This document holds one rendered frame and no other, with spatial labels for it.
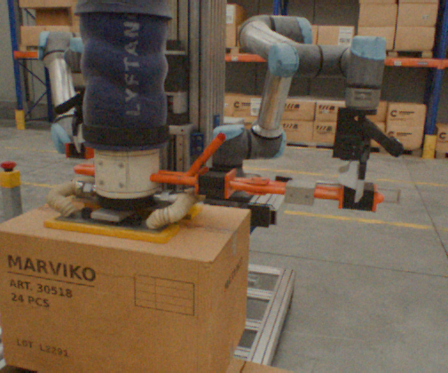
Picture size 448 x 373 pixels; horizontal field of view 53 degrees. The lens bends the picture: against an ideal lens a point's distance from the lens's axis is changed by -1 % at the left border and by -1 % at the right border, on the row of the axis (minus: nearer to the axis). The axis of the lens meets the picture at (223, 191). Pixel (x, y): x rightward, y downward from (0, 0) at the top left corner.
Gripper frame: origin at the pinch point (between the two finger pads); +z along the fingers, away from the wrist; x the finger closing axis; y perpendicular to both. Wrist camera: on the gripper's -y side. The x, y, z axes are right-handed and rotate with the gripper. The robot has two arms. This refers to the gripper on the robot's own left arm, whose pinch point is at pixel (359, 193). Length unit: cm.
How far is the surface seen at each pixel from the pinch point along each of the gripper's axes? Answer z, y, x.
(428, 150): 112, -129, -694
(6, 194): 35, 150, -54
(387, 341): 121, -31, -129
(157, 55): -29, 51, 1
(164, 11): -40, 50, 1
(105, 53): -29, 60, 10
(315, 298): 123, 12, -166
